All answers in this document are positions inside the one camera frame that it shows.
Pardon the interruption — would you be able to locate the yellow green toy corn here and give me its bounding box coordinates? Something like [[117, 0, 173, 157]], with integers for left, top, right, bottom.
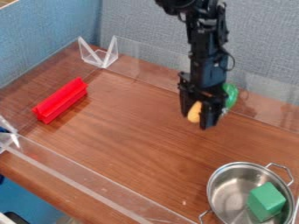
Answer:
[[186, 83, 239, 123]]

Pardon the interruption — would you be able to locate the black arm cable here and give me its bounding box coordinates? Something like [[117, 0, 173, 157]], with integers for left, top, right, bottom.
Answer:
[[219, 51, 236, 72]]

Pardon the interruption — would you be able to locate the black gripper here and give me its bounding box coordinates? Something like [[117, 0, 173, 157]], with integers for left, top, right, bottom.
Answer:
[[177, 72, 228, 130]]

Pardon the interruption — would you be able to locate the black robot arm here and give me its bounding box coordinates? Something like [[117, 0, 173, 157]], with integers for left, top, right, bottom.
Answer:
[[154, 0, 231, 130]]

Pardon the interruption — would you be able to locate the clear acrylic barrier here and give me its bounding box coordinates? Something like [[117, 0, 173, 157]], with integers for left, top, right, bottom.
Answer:
[[0, 135, 196, 224], [97, 36, 299, 134]]

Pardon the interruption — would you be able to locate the red plastic block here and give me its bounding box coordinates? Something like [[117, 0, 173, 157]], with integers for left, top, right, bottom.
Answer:
[[32, 77, 88, 124]]

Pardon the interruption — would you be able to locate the clear acrylic corner bracket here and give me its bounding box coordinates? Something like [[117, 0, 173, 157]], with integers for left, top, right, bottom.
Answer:
[[78, 37, 117, 68]]

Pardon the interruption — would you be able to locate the silver metal pot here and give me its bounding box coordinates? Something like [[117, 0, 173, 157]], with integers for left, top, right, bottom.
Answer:
[[199, 162, 296, 224]]

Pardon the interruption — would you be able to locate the green wooden cube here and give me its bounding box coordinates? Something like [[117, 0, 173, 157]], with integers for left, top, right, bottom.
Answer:
[[247, 182, 285, 222]]

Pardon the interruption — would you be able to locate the clear acrylic back barrier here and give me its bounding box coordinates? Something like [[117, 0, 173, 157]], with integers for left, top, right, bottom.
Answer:
[[97, 36, 299, 134]]

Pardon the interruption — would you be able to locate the clear acrylic left bracket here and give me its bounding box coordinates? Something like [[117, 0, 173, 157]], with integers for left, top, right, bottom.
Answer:
[[0, 115, 20, 154]]

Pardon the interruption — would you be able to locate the clear acrylic front barrier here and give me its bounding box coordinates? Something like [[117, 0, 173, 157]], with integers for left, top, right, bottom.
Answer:
[[0, 135, 196, 224]]

